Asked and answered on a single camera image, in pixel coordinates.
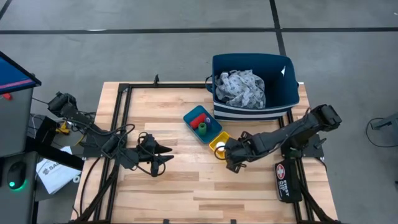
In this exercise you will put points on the green bandage roll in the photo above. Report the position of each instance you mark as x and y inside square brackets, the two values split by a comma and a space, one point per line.
[202, 128]

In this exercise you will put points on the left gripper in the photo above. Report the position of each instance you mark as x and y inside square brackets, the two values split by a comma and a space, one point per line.
[148, 148]

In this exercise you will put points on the black frame edge clamp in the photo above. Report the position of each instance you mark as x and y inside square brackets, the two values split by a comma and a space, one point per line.
[166, 221]
[233, 221]

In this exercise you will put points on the black aluminium table frame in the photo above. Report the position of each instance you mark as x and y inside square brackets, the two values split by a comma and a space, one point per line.
[124, 93]

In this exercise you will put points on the grey computer cabinet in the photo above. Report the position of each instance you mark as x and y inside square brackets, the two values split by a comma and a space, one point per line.
[14, 124]

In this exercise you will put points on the black first aid pouch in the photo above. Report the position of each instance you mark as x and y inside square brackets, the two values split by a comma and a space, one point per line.
[287, 183]

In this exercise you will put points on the black upright frame clamp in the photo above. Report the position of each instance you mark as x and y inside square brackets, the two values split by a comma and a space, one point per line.
[156, 79]

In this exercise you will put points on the navy white striped fabric bin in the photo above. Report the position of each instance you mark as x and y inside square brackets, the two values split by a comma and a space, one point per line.
[280, 93]

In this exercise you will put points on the yellow plastic basket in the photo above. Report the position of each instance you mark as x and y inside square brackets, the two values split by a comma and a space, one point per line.
[214, 140]

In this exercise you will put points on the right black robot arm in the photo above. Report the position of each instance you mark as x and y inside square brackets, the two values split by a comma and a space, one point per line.
[295, 130]

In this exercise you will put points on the red button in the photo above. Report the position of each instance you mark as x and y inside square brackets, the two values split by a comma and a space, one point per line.
[7, 96]

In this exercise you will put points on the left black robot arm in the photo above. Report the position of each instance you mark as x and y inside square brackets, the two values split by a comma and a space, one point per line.
[66, 104]

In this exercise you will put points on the black computer mouse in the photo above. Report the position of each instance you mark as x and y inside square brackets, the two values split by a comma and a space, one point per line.
[16, 174]

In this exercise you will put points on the computer monitor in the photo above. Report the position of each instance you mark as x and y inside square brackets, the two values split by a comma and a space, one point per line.
[14, 74]

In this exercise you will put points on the red bandage roll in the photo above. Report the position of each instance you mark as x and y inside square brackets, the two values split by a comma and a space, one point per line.
[197, 121]

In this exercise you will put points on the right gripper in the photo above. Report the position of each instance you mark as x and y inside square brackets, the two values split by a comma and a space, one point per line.
[245, 149]

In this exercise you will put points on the grey stand base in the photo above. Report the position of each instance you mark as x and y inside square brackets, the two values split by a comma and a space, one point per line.
[387, 121]

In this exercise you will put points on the patterned white blue cloth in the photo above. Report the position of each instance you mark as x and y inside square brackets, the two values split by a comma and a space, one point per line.
[239, 88]

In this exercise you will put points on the white paper booklet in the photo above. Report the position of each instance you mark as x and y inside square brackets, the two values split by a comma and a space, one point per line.
[56, 174]

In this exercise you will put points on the teal plastic basket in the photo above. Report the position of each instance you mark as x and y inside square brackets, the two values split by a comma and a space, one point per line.
[192, 116]

